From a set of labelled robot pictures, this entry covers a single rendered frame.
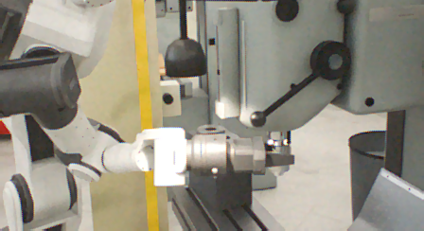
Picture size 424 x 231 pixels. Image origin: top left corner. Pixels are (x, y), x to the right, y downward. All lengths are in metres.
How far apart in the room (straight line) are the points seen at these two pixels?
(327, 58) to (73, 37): 0.51
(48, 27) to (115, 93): 1.66
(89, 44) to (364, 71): 0.55
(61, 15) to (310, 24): 0.51
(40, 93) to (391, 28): 0.66
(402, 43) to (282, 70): 0.23
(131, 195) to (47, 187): 1.44
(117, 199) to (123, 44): 0.85
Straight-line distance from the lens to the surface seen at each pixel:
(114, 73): 2.72
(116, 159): 1.20
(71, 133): 1.16
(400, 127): 1.36
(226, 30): 0.98
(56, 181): 1.53
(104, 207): 2.94
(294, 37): 0.95
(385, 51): 1.02
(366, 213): 1.45
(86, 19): 1.14
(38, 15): 1.11
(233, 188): 1.53
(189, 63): 0.86
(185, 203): 1.59
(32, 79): 1.05
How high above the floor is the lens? 1.62
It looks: 15 degrees down
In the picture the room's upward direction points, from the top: 2 degrees counter-clockwise
